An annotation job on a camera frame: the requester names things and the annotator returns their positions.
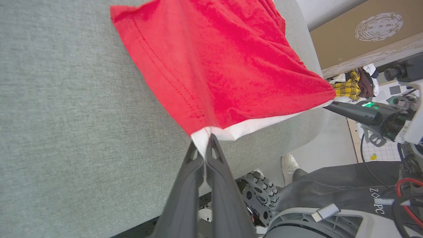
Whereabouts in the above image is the black robot wheel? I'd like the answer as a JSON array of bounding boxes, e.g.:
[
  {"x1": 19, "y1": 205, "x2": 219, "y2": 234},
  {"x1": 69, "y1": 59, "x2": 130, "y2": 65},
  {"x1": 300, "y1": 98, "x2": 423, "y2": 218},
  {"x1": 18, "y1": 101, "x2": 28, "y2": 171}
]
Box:
[{"x1": 236, "y1": 170, "x2": 280, "y2": 228}]

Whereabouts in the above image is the white shoe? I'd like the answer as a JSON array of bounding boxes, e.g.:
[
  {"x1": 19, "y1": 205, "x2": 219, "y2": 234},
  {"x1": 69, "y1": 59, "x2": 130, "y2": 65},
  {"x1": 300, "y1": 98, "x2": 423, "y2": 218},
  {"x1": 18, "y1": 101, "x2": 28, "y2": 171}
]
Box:
[{"x1": 281, "y1": 154, "x2": 300, "y2": 186}]

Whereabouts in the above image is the pile of mixed clothes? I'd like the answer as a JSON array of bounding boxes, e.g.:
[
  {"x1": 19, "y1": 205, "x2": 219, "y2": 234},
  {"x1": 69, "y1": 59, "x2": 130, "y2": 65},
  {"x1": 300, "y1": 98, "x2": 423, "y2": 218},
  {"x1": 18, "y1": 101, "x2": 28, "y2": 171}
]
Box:
[{"x1": 329, "y1": 63, "x2": 380, "y2": 102}]

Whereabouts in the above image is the grey fabric sofa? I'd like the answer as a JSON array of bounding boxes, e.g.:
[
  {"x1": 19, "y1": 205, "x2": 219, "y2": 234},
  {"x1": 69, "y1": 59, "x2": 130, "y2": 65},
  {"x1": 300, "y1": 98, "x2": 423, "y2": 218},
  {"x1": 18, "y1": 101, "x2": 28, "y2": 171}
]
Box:
[{"x1": 0, "y1": 0, "x2": 331, "y2": 238}]

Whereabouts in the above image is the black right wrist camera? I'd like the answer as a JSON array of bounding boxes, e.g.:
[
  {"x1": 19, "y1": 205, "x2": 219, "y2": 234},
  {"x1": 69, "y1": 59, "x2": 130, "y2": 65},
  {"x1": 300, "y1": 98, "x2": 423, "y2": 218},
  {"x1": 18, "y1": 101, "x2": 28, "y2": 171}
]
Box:
[{"x1": 383, "y1": 55, "x2": 423, "y2": 83}]

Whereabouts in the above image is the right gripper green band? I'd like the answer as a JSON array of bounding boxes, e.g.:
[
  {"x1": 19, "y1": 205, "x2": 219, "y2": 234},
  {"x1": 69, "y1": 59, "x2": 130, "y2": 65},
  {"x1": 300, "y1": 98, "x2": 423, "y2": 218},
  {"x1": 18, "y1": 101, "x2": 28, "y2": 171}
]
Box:
[{"x1": 325, "y1": 100, "x2": 416, "y2": 142}]

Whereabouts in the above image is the brown cardboard box white print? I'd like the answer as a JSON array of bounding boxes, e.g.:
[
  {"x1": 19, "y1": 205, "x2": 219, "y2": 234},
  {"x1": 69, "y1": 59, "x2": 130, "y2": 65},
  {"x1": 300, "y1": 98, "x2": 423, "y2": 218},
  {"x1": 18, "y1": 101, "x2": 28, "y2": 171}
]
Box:
[{"x1": 310, "y1": 0, "x2": 423, "y2": 79}]

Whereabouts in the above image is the silver cable plug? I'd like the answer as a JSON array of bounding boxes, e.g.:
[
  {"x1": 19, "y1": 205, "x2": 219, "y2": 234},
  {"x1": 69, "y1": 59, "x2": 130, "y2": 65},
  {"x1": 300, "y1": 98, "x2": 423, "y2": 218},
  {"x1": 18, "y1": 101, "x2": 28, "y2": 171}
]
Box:
[{"x1": 311, "y1": 203, "x2": 341, "y2": 222}]

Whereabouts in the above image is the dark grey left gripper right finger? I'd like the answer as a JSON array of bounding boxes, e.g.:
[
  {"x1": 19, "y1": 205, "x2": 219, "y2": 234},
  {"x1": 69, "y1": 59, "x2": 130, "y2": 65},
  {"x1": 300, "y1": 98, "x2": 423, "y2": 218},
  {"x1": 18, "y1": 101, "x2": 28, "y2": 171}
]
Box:
[{"x1": 206, "y1": 134, "x2": 258, "y2": 238}]

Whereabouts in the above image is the red garment with white trim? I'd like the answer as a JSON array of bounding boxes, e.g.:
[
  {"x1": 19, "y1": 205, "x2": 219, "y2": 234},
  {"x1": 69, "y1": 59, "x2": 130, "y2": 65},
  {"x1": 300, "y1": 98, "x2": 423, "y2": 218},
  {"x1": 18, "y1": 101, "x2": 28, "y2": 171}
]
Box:
[{"x1": 110, "y1": 0, "x2": 336, "y2": 158}]

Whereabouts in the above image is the white grid floor mat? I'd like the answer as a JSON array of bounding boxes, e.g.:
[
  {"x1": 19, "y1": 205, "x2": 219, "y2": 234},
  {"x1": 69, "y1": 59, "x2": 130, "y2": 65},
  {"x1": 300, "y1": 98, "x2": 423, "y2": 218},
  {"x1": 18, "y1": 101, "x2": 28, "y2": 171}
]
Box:
[{"x1": 347, "y1": 79, "x2": 417, "y2": 163}]

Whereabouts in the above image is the thin black cable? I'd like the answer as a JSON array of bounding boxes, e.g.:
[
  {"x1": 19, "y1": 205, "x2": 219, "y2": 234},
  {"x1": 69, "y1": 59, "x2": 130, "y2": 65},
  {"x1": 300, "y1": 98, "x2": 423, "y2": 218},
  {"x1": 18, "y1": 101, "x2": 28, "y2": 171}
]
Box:
[{"x1": 360, "y1": 132, "x2": 397, "y2": 189}]

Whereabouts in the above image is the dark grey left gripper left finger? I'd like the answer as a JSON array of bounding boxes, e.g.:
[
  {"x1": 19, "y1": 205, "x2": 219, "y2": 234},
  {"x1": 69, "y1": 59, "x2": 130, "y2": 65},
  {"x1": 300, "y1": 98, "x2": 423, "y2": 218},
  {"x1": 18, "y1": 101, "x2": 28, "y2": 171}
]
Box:
[{"x1": 150, "y1": 140, "x2": 206, "y2": 238}]

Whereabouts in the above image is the red cable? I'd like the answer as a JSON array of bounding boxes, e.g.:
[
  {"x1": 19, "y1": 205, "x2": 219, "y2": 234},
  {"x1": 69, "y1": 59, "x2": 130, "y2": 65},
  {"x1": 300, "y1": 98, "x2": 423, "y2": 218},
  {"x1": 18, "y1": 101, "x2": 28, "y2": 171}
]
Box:
[{"x1": 396, "y1": 178, "x2": 423, "y2": 228}]

